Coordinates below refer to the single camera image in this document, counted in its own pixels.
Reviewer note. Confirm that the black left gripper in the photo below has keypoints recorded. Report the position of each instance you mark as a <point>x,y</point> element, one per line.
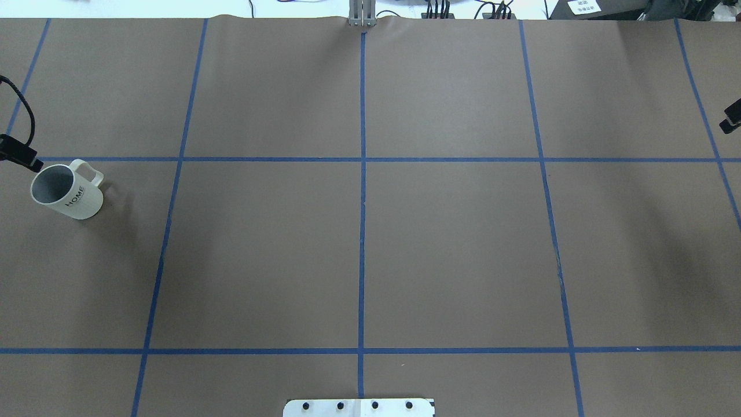
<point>17,152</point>

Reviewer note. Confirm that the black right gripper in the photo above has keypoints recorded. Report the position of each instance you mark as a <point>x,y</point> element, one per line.
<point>733,119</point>

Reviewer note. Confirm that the white HOME mug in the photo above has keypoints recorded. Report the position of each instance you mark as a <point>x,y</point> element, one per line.
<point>70,189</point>

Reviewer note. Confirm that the aluminium frame post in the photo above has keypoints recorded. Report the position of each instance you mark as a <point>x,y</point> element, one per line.
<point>362,13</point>

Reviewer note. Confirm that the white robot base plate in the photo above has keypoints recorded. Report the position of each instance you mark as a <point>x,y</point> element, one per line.
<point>361,407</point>

